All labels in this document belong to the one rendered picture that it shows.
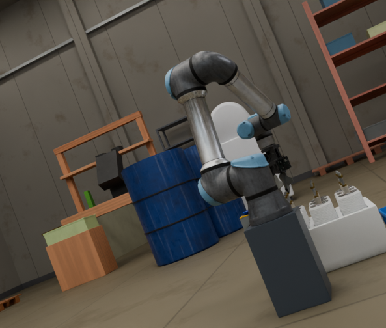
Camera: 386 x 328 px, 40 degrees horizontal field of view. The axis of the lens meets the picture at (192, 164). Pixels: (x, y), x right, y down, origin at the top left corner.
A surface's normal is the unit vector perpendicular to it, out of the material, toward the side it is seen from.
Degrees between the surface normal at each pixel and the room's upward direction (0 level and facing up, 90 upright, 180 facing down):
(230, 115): 90
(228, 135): 90
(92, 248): 90
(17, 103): 90
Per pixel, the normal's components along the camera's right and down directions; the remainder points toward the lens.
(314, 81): -0.25, 0.04
